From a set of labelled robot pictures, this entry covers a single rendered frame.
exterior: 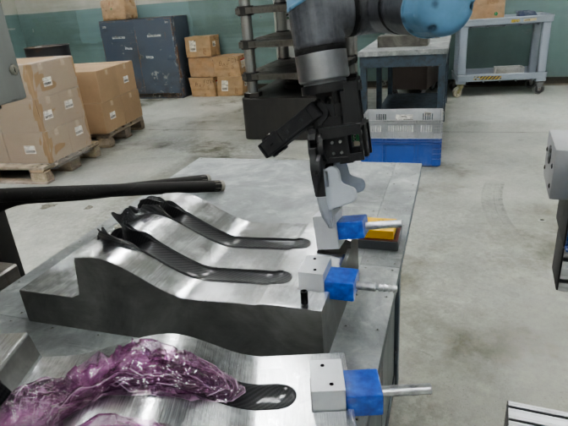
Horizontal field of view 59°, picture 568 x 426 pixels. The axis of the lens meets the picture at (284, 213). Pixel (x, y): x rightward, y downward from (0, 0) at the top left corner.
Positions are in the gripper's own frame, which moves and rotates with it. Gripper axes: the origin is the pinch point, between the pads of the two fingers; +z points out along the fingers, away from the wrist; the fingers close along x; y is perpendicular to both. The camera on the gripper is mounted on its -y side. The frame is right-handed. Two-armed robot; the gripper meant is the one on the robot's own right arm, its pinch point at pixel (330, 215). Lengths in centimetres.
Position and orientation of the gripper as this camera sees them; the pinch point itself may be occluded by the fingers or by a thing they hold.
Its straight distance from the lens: 79.4
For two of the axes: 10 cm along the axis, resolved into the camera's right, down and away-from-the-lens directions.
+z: 1.6, 9.6, 2.2
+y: 9.3, -0.8, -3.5
